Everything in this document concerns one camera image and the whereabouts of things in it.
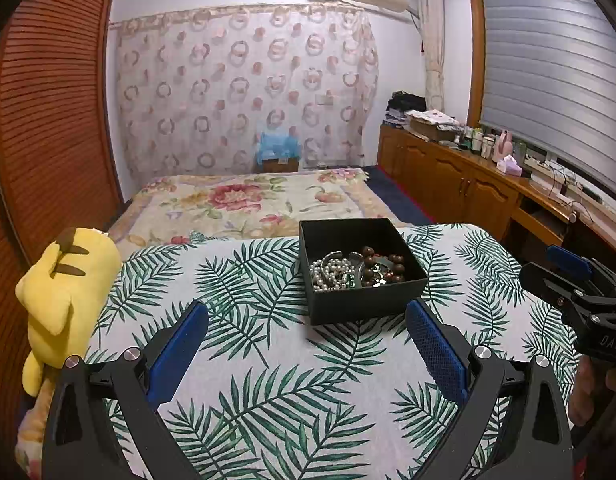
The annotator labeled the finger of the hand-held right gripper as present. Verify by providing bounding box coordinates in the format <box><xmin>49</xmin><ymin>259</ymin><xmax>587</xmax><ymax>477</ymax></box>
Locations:
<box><xmin>519</xmin><ymin>262</ymin><xmax>616</xmax><ymax>329</ymax></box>
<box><xmin>546</xmin><ymin>245</ymin><xmax>616</xmax><ymax>301</ymax></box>

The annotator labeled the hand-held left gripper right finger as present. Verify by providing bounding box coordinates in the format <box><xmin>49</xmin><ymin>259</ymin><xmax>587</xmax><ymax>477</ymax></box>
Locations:
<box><xmin>404</xmin><ymin>299</ymin><xmax>573</xmax><ymax>480</ymax></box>

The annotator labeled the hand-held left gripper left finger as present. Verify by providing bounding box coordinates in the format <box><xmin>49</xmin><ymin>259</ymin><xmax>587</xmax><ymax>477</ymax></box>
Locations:
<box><xmin>40</xmin><ymin>300</ymin><xmax>209</xmax><ymax>480</ymax></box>

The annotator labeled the black jewelry box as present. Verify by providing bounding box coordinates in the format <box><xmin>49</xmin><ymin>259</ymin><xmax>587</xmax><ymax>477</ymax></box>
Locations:
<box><xmin>298</xmin><ymin>217</ymin><xmax>429</xmax><ymax>326</ymax></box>

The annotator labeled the brown wooden bead bracelet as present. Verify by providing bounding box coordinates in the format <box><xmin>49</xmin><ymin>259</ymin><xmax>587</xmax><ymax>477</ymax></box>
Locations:
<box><xmin>360</xmin><ymin>246</ymin><xmax>406</xmax><ymax>288</ymax></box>

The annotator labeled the pearl necklace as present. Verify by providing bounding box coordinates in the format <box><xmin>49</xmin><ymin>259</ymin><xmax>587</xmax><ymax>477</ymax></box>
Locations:
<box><xmin>310</xmin><ymin>259</ymin><xmax>339</xmax><ymax>292</ymax></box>
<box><xmin>328</xmin><ymin>255</ymin><xmax>361</xmax><ymax>286</ymax></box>

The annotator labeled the person's right hand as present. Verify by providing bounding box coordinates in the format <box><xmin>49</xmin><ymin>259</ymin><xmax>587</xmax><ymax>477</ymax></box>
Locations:
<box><xmin>568</xmin><ymin>357</ymin><xmax>616</xmax><ymax>428</ymax></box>

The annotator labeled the pink tissue box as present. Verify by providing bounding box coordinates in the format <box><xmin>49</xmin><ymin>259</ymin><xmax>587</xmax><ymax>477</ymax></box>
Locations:
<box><xmin>496</xmin><ymin>155</ymin><xmax>524</xmax><ymax>177</ymax></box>

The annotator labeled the leaf print tablecloth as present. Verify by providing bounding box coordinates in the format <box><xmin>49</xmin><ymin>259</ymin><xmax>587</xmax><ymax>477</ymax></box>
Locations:
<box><xmin>83</xmin><ymin>222</ymin><xmax>581</xmax><ymax>480</ymax></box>

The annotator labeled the yellow plush toy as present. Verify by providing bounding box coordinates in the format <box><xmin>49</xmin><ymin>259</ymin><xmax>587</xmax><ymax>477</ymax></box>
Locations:
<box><xmin>15</xmin><ymin>227</ymin><xmax>123</xmax><ymax>397</ymax></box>

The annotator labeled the pink rabbit ornament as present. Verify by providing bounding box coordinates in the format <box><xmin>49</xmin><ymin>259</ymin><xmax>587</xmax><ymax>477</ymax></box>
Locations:
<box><xmin>492</xmin><ymin>129</ymin><xmax>514</xmax><ymax>163</ymax></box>

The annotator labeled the wooden cabinet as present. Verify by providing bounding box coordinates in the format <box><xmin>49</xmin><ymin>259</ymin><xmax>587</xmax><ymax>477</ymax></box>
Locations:
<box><xmin>377</xmin><ymin>124</ymin><xmax>616</xmax><ymax>281</ymax></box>

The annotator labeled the floral blanket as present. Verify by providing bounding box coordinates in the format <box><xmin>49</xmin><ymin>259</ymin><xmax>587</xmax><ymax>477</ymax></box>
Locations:
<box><xmin>105</xmin><ymin>167</ymin><xmax>419</xmax><ymax>248</ymax></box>

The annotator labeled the dark blue rug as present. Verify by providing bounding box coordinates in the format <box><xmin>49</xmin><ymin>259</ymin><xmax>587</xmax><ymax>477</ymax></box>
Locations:
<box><xmin>360</xmin><ymin>164</ymin><xmax>436</xmax><ymax>226</ymax></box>

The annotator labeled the grey window blind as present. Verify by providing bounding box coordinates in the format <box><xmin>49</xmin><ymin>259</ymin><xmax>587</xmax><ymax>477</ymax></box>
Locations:
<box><xmin>479</xmin><ymin>0</ymin><xmax>616</xmax><ymax>161</ymax></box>

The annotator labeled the cardboard box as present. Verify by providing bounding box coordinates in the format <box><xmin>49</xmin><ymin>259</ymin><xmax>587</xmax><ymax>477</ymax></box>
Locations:
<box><xmin>262</xmin><ymin>156</ymin><xmax>299</xmax><ymax>175</ymax></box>

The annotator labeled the stack of dark clothes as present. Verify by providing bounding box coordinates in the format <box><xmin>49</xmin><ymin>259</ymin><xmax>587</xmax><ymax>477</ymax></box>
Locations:
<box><xmin>386</xmin><ymin>91</ymin><xmax>429</xmax><ymax>126</ymax></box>

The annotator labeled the blue plastic bag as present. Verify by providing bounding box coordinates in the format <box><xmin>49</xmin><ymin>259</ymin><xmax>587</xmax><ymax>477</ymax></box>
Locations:
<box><xmin>255</xmin><ymin>127</ymin><xmax>303</xmax><ymax>163</ymax></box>

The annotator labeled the cream side curtain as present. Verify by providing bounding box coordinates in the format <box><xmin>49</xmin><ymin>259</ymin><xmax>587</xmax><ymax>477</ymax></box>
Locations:
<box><xmin>414</xmin><ymin>0</ymin><xmax>446</xmax><ymax>113</ymax></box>

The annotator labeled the wooden louvred wardrobe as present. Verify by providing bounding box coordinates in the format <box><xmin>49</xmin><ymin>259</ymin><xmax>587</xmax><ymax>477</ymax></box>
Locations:
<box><xmin>0</xmin><ymin>0</ymin><xmax>124</xmax><ymax>411</ymax></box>

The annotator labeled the tangle of cables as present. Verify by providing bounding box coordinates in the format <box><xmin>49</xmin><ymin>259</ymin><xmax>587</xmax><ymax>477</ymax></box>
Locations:
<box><xmin>525</xmin><ymin>157</ymin><xmax>588</xmax><ymax>211</ymax></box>

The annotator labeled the ring pattern curtain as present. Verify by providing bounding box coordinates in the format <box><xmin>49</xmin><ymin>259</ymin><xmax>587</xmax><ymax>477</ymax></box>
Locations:
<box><xmin>109</xmin><ymin>4</ymin><xmax>380</xmax><ymax>181</ymax></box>

